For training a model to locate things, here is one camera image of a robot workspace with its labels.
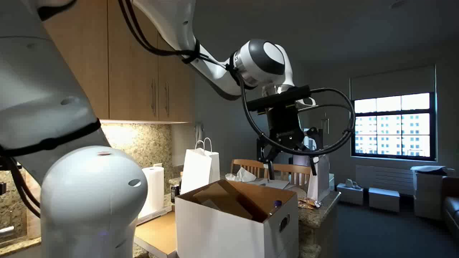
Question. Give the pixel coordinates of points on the window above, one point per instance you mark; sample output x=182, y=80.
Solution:
x=394, y=126

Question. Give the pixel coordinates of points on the wooden wall cabinets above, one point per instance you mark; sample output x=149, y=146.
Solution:
x=129, y=62

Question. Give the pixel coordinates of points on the dark sofa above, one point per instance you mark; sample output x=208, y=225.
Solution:
x=451, y=209

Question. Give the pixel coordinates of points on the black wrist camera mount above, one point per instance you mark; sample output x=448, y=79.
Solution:
x=276, y=99

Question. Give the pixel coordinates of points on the white wall radiator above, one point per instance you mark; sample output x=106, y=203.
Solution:
x=381, y=178

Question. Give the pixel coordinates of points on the grey ottoman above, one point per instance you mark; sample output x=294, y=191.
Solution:
x=350, y=195
x=383, y=199

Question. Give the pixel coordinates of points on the white waste bin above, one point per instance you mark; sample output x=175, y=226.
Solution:
x=427, y=191

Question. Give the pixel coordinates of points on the light paper stack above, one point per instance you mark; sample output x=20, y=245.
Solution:
x=276, y=183

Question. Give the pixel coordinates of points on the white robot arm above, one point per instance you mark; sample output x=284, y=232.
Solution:
x=90, y=201

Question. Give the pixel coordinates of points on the white roller blind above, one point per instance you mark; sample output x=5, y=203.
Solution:
x=391, y=83

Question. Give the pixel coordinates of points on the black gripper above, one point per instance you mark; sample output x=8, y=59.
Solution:
x=285, y=129

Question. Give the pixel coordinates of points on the white paper towel roll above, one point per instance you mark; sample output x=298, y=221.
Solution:
x=153, y=191

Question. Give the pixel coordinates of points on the white crumpled paper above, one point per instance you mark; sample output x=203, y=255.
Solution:
x=240, y=175

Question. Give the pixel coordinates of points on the small white printed bag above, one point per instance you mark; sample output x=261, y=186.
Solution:
x=321, y=183

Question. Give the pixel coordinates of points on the big white cardboard box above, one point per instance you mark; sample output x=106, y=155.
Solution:
x=223, y=234

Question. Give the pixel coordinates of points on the wooden chair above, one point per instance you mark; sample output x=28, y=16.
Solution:
x=291, y=172
x=248, y=166

